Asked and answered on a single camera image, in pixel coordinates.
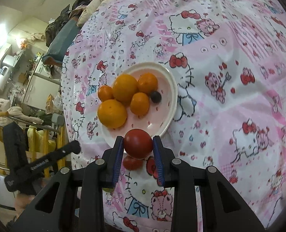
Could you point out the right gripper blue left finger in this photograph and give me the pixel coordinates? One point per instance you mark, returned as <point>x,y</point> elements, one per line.
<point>113,159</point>

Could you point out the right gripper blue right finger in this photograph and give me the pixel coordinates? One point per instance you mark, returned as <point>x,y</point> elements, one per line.
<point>163,157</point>

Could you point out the red cherry tomato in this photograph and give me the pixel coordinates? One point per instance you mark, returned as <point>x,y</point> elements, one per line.
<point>138,144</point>
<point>130,163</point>

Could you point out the large orange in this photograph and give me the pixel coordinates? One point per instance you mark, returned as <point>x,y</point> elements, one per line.
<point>124,87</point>
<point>112,114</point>

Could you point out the small mandarin plate front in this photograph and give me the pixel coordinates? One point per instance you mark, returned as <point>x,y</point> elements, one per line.
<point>140,104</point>

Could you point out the dark grape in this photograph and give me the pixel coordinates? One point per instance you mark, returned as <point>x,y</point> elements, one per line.
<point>155,97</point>

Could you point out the small mandarin orange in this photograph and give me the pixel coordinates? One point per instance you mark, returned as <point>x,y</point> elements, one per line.
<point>105,92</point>

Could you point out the green grape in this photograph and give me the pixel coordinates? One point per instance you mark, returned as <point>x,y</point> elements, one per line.
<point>108,190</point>

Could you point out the left hand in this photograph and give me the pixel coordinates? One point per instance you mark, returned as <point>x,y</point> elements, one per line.
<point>21,202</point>

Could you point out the pink white strawberry plate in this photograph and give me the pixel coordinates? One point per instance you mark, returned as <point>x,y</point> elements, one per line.
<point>159,116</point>

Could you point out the white water heater appliance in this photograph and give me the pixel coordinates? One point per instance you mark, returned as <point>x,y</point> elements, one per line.
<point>5,73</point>

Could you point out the white washing machine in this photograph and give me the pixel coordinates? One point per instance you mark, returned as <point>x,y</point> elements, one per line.
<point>39,69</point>

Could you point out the teal blue pillow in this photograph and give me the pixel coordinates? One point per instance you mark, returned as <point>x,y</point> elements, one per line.
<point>59,46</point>

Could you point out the Hello Kitty pink bedsheet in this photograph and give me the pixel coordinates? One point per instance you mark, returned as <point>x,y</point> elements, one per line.
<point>228,58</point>

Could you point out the dark clothes pile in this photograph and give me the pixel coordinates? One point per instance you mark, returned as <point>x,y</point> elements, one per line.
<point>66,14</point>

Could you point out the yellow wooden rail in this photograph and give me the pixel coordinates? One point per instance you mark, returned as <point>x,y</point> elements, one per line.
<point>41,139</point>

